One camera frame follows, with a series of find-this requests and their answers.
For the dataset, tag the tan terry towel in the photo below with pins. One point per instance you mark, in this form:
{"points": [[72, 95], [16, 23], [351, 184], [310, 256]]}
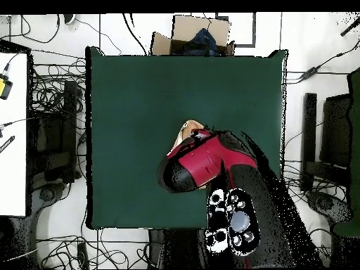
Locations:
{"points": [[187, 129]]}

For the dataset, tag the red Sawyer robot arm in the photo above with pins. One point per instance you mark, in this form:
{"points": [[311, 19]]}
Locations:
{"points": [[205, 160]]}

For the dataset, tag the dark green table cloth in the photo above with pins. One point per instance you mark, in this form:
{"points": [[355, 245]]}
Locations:
{"points": [[140, 98]]}

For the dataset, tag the dark blue garment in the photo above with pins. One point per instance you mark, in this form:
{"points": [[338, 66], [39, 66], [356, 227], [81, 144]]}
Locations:
{"points": [[202, 42]]}

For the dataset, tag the black equipment stand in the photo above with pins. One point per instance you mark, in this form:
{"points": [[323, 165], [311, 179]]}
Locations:
{"points": [[69, 112]]}

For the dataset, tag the brown cardboard box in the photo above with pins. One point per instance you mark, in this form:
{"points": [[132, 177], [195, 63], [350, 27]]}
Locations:
{"points": [[188, 28]]}

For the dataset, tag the black upright bar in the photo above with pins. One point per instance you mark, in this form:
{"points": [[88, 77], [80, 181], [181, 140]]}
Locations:
{"points": [[309, 126]]}

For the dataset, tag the black power adapter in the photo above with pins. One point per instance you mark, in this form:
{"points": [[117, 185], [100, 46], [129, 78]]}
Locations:
{"points": [[309, 72]]}

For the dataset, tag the white desk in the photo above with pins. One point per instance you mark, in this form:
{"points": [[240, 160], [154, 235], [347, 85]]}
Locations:
{"points": [[12, 168]]}

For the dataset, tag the small black round device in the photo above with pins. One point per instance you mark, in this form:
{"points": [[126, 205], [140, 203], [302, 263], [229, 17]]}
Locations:
{"points": [[69, 18]]}

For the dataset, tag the black ruler strip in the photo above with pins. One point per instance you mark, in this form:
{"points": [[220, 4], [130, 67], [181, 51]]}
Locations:
{"points": [[7, 144]]}

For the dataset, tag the dark green fabric cover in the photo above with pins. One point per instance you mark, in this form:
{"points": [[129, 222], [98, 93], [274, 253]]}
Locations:
{"points": [[355, 140]]}

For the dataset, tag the yellow and black device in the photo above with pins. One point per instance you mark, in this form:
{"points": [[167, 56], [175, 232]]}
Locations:
{"points": [[4, 87]]}

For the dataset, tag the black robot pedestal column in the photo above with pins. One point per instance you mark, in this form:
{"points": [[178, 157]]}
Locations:
{"points": [[180, 247]]}

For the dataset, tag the grey pedestal leg foot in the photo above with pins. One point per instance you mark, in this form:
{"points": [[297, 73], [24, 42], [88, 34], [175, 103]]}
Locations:
{"points": [[326, 204], [47, 194]]}

